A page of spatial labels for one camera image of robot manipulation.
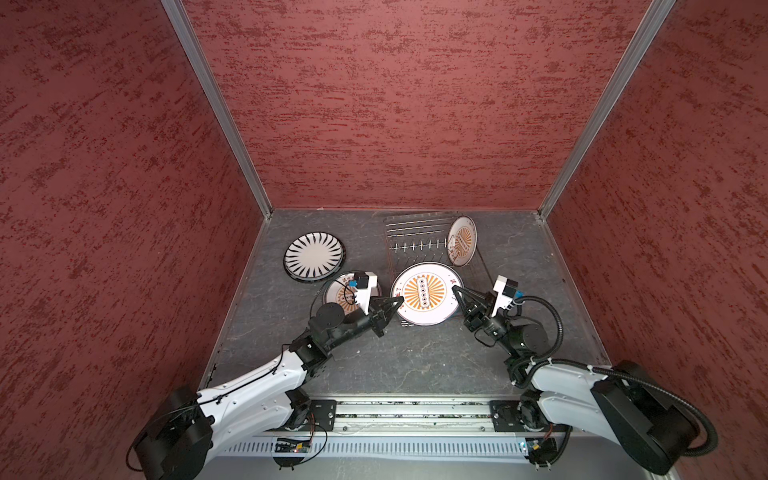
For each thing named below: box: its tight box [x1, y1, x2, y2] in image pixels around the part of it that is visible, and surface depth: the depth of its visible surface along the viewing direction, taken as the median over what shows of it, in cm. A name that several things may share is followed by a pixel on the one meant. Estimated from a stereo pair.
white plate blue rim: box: [447, 215, 478, 267], surface depth 105 cm
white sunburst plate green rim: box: [390, 262, 464, 326], surface depth 72 cm
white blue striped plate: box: [283, 231, 346, 282], surface depth 106 cm
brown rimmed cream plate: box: [283, 242, 346, 282], surface depth 105 cm
